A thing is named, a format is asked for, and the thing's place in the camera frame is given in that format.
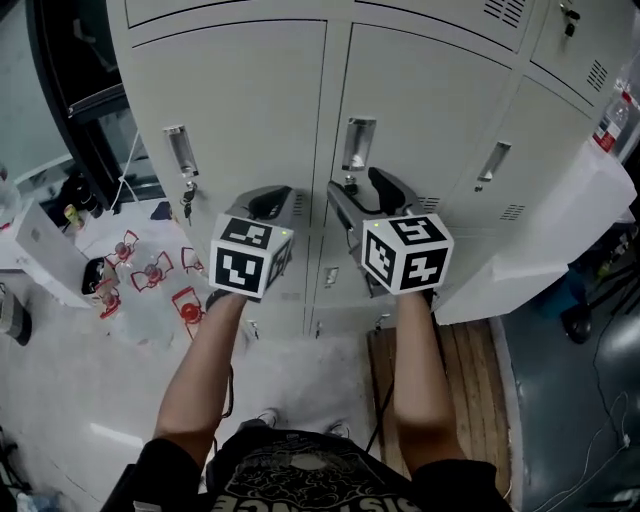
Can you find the grey metal locker cabinet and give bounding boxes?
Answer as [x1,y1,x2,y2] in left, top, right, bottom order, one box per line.
[104,0,624,341]

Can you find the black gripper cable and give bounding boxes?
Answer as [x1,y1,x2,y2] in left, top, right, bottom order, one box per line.
[214,363,236,451]
[364,377,396,454]

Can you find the water bottle red label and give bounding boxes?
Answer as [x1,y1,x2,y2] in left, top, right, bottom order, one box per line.
[591,89,632,154]

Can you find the person's right forearm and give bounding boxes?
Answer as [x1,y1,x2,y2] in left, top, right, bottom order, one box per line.
[392,292,469,476]

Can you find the person's black printed T-shirt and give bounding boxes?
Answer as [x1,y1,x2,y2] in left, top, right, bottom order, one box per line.
[99,429,511,512]

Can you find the person's left forearm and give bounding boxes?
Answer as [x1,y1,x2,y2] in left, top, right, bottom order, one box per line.
[154,294,246,461]

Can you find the white water dispenser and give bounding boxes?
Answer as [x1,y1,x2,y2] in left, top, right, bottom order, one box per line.
[12,198,96,309]

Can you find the white rope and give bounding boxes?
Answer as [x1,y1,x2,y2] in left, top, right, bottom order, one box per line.
[112,128,142,217]

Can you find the small cream fan heater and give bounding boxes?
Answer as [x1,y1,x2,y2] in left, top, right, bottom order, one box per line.
[81,254,120,297]

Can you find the white crumpled bag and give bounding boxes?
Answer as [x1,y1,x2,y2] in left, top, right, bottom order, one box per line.
[14,490,66,512]

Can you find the large water jug pink label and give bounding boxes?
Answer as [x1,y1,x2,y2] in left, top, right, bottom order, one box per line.
[0,162,22,232]

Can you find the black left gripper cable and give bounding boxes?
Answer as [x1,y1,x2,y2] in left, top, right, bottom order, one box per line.
[214,363,236,451]

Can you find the white power cable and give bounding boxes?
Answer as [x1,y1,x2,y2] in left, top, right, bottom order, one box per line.
[564,389,632,512]

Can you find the person's black trousers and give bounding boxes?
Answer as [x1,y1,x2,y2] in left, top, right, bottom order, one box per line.
[238,419,281,436]

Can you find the bunch of keys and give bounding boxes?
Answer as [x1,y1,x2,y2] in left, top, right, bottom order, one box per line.
[559,2,581,39]
[178,182,199,227]

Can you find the white foam box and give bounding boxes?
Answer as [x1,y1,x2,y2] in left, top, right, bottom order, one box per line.
[433,257,571,327]
[492,141,640,275]

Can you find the grey woven basket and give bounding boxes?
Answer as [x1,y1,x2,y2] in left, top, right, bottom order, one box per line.
[0,282,34,347]

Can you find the black tumbler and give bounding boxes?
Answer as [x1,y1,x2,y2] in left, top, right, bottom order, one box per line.
[74,172,105,220]

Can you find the yellow-green drink can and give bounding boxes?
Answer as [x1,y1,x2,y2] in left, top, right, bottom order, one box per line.
[62,203,86,232]

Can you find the black framed glass window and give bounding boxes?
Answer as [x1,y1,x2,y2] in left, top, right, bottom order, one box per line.
[27,0,166,217]

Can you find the clear jug bright red cap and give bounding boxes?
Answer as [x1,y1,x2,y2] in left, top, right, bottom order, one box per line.
[171,285,206,341]

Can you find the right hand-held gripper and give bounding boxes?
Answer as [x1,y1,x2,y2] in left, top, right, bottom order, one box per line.
[327,167,455,314]

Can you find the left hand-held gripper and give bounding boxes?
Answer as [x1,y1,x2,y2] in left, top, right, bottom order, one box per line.
[205,185,297,311]

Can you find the wooden slat platform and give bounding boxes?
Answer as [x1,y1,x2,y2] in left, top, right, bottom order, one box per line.
[367,319,512,501]

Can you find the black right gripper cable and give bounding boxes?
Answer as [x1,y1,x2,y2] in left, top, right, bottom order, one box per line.
[364,377,396,454]

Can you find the clear water jug red handle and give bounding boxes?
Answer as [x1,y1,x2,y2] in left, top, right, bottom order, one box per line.
[129,251,174,291]
[94,279,124,321]
[179,246,206,274]
[105,229,140,269]

